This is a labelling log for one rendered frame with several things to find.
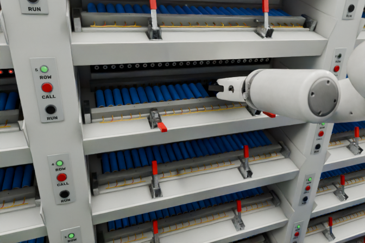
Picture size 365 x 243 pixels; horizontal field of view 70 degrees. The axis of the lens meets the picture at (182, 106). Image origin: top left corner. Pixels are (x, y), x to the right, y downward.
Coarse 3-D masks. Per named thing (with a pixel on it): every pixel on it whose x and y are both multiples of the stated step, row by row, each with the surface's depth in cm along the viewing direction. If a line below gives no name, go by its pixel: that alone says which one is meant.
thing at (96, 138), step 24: (120, 72) 68; (144, 72) 71; (168, 72) 73; (192, 72) 76; (144, 120) 61; (168, 120) 62; (192, 120) 63; (216, 120) 64; (240, 120) 66; (264, 120) 69; (288, 120) 72; (96, 144) 56; (120, 144) 58; (144, 144) 60
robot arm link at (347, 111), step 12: (360, 48) 32; (348, 60) 33; (360, 60) 31; (348, 72) 33; (360, 72) 31; (348, 84) 44; (360, 84) 31; (348, 96) 44; (360, 96) 41; (348, 108) 43; (360, 108) 41; (336, 120) 46; (348, 120) 44; (360, 120) 43
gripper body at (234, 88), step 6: (228, 78) 59; (234, 78) 57; (240, 78) 56; (246, 78) 53; (222, 84) 59; (228, 84) 57; (234, 84) 55; (240, 84) 54; (228, 90) 57; (234, 90) 56; (240, 90) 54; (222, 96) 59; (228, 96) 57; (234, 96) 55; (240, 96) 54
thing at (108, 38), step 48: (96, 0) 60; (144, 0) 64; (192, 0) 69; (240, 0) 73; (288, 0) 78; (96, 48) 49; (144, 48) 52; (192, 48) 55; (240, 48) 59; (288, 48) 64
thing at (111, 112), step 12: (96, 108) 58; (108, 108) 59; (120, 108) 59; (132, 108) 60; (144, 108) 61; (168, 108) 63; (180, 108) 64; (192, 108) 66; (228, 108) 67; (120, 120) 58
